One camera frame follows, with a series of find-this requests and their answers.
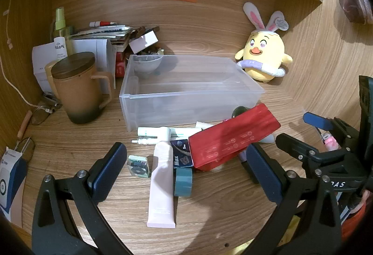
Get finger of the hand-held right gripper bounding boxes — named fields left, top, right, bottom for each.
left=303, top=112, right=350, bottom=139
left=275, top=133, right=324, bottom=169

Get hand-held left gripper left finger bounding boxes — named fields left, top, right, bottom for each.
left=31, top=142, right=137, bottom=255

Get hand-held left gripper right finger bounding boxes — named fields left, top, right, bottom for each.
left=242, top=143, right=341, bottom=255

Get small green clear case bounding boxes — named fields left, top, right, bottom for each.
left=127, top=155, right=150, bottom=178

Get red pouch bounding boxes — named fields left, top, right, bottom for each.
left=188, top=103, right=281, bottom=172

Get pink cream tube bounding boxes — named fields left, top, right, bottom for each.
left=146, top=141, right=177, bottom=229

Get dark green glass bottle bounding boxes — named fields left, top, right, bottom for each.
left=231, top=106, right=252, bottom=119

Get dark blue small box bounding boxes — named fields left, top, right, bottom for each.
left=170, top=139, right=193, bottom=170

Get teal tape roll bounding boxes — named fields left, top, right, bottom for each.
left=174, top=168, right=193, bottom=197

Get clear plastic bin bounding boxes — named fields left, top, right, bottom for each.
left=119, top=54, right=265, bottom=133

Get person's right forearm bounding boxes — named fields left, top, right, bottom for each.
left=342, top=208, right=373, bottom=241

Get brown mug with wooden lid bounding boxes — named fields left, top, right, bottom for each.
left=45, top=52, right=115, bottom=124

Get yellow chick plush toy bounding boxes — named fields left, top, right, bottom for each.
left=235, top=2, right=293, bottom=83

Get blue and white box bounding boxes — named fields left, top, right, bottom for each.
left=0, top=148, right=28, bottom=228

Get red box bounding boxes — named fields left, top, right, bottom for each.
left=115, top=51, right=129, bottom=78

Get clear plastic bowl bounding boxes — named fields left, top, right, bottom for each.
left=128, top=54, right=164, bottom=78

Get white paper sheets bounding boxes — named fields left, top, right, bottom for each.
left=32, top=39, right=117, bottom=93

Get pile of small trinkets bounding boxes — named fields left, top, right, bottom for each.
left=137, top=48, right=165, bottom=56

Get white labelled bottle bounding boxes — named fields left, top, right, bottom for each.
left=53, top=37, right=68, bottom=58

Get small white box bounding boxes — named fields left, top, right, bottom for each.
left=129, top=31, right=159, bottom=53

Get stack of booklets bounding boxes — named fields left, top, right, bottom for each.
left=68, top=25, right=135, bottom=46

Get green spray bottle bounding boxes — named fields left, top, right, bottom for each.
left=54, top=7, right=75, bottom=58

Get thin frame eyeglasses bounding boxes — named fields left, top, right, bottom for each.
left=14, top=137, right=36, bottom=163
left=31, top=98, right=62, bottom=125

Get white cable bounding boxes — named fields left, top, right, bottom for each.
left=0, top=0, right=52, bottom=112

